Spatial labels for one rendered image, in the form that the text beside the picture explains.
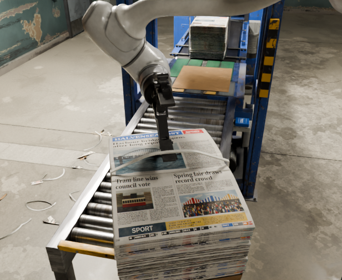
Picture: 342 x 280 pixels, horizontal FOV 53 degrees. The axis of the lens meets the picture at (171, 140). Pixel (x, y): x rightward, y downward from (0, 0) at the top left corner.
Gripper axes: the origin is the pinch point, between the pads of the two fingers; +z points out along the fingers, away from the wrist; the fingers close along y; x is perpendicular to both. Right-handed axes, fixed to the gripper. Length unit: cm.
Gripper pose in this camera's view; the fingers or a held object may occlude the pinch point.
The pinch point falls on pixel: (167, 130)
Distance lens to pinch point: 74.6
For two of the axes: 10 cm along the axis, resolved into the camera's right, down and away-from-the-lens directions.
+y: 0.1, 8.1, 5.8
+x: -9.9, 1.0, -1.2
